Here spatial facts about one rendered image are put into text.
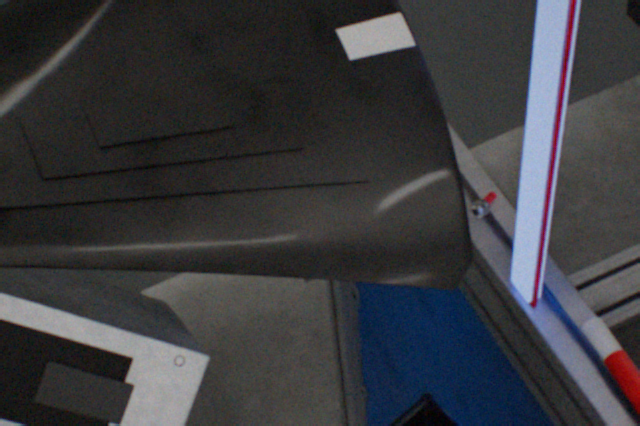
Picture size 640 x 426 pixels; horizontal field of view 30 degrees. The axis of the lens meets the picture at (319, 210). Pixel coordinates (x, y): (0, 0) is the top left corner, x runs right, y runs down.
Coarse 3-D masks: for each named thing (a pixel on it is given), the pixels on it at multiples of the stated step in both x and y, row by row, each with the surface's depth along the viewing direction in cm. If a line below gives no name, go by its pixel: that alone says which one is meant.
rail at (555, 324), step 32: (480, 192) 85; (480, 224) 84; (512, 224) 84; (480, 256) 83; (512, 256) 83; (480, 288) 85; (512, 288) 80; (544, 288) 81; (512, 320) 82; (544, 320) 79; (576, 320) 79; (512, 352) 85; (544, 352) 79; (576, 352) 77; (544, 384) 81; (576, 384) 76; (608, 384) 77; (576, 416) 78; (608, 416) 74
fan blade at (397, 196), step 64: (64, 0) 52; (128, 0) 52; (192, 0) 53; (256, 0) 53; (320, 0) 53; (384, 0) 54; (0, 64) 50; (64, 64) 50; (128, 64) 50; (192, 64) 51; (256, 64) 51; (320, 64) 52; (384, 64) 52; (0, 128) 48; (64, 128) 48; (128, 128) 48; (192, 128) 49; (256, 128) 50; (320, 128) 50; (384, 128) 51; (448, 128) 52; (0, 192) 46; (64, 192) 47; (128, 192) 47; (192, 192) 48; (256, 192) 49; (320, 192) 49; (384, 192) 50; (448, 192) 51; (0, 256) 45; (64, 256) 46; (128, 256) 46; (192, 256) 47; (256, 256) 47; (320, 256) 48; (384, 256) 49; (448, 256) 50
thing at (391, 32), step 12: (360, 24) 53; (372, 24) 53; (384, 24) 53; (396, 24) 53; (348, 36) 53; (360, 36) 53; (372, 36) 53; (384, 36) 53; (396, 36) 53; (408, 36) 53; (348, 48) 52; (360, 48) 53; (372, 48) 53; (384, 48) 53; (396, 48) 53
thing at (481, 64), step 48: (0, 0) 132; (432, 0) 164; (480, 0) 168; (528, 0) 173; (624, 0) 183; (432, 48) 171; (480, 48) 176; (528, 48) 181; (576, 48) 187; (624, 48) 193; (480, 96) 184; (528, 96) 190; (576, 96) 196; (144, 288) 181
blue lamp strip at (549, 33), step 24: (552, 0) 59; (552, 24) 60; (552, 48) 61; (552, 72) 62; (552, 96) 63; (528, 120) 67; (552, 120) 65; (528, 144) 68; (528, 168) 70; (528, 192) 71; (528, 216) 73; (528, 240) 74; (528, 264) 76; (528, 288) 78
